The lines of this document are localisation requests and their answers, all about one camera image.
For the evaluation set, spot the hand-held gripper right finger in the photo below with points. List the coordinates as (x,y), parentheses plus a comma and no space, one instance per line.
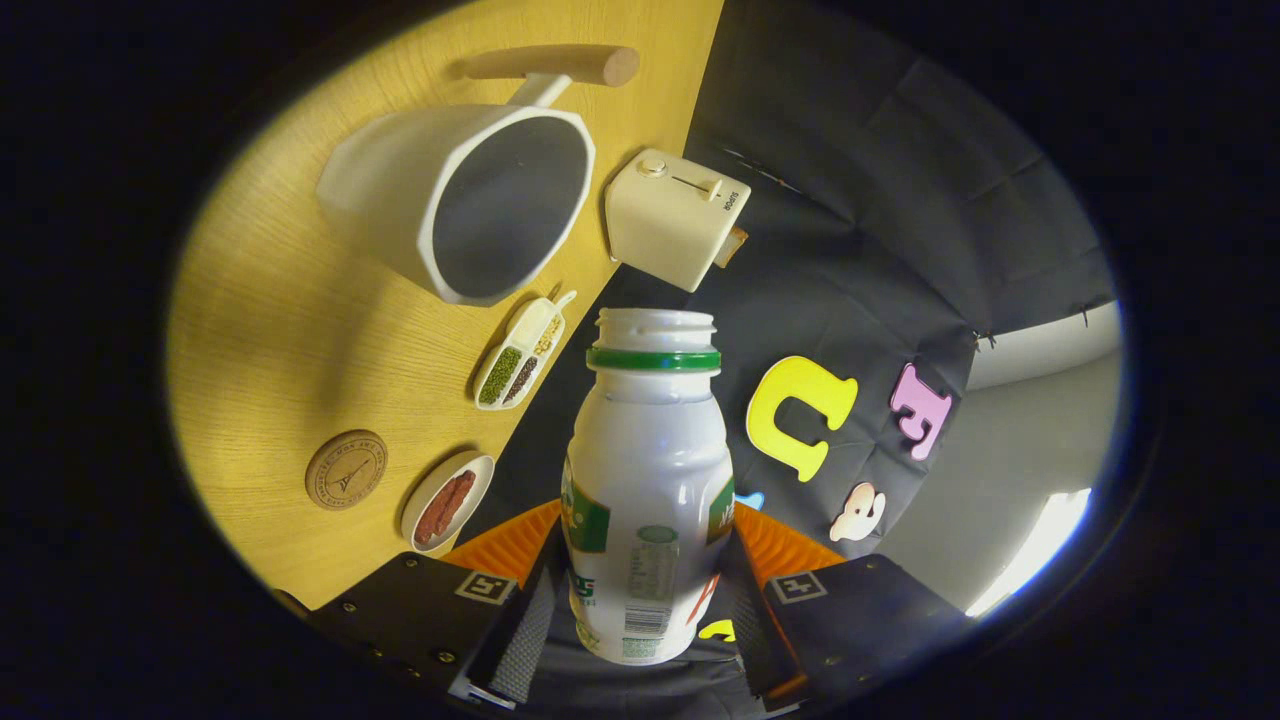
(860,620)

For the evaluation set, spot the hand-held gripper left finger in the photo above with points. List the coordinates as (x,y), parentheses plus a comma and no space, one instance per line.
(420,610)

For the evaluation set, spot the round wooden coaster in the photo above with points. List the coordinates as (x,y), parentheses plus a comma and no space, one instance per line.
(346,470)

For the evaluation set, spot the brown meat strip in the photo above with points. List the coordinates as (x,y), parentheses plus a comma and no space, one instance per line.
(435,515)
(462,492)

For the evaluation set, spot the white round plate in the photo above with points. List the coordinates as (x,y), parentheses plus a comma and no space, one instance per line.
(478,478)

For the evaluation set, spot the white divided tray of beans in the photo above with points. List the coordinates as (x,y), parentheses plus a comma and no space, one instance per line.
(520,355)

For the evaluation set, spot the wooden table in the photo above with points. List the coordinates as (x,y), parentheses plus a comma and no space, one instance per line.
(280,330)

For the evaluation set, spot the bread slice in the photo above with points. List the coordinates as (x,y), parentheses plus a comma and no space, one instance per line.
(733,247)

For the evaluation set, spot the black backdrop cloth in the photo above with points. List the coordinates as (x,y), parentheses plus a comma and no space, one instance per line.
(850,200)

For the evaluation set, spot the cream toaster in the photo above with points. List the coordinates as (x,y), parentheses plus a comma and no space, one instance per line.
(660,225)

